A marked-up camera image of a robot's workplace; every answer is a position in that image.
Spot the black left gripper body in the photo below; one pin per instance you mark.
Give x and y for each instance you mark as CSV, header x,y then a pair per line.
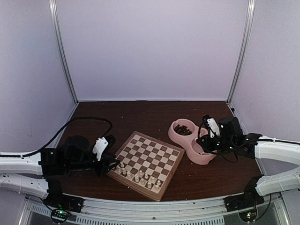
x,y
101,170

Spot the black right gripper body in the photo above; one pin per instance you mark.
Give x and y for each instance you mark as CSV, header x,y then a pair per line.
x,y
216,147

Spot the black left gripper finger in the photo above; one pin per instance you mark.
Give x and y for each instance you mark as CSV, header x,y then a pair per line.
x,y
108,166
109,157

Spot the pink double bowl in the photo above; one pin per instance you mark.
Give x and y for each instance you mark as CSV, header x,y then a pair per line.
x,y
188,142

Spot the white rook piece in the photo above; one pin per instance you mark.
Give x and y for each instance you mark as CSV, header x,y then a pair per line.
x,y
156,187

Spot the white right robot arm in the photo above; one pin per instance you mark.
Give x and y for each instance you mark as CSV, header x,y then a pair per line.
x,y
226,136

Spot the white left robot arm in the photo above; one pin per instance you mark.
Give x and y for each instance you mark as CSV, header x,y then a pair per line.
x,y
75,155

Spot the dark chess pieces pile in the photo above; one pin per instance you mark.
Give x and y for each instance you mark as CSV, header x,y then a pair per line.
x,y
182,130

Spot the wooden chess board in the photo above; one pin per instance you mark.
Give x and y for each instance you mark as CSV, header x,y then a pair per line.
x,y
154,157

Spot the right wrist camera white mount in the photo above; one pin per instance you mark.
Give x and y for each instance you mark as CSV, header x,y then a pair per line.
x,y
211,125

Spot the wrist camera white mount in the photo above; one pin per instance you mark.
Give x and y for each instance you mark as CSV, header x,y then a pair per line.
x,y
211,125
103,145

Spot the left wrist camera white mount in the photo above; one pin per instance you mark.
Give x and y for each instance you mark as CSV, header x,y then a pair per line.
x,y
103,145

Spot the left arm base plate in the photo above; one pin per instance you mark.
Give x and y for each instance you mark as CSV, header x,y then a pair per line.
x,y
65,202

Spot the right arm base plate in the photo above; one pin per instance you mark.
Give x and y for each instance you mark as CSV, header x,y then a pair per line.
x,y
242,201

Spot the front aluminium rail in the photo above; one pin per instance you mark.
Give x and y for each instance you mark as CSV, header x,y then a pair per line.
x,y
210,211

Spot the left aluminium frame post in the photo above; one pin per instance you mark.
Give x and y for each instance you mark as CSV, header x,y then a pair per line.
x,y
62,54

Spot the aluminium frame post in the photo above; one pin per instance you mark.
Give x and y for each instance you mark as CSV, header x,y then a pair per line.
x,y
62,54
243,49

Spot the right aluminium frame post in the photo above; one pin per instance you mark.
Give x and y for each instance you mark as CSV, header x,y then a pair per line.
x,y
243,49

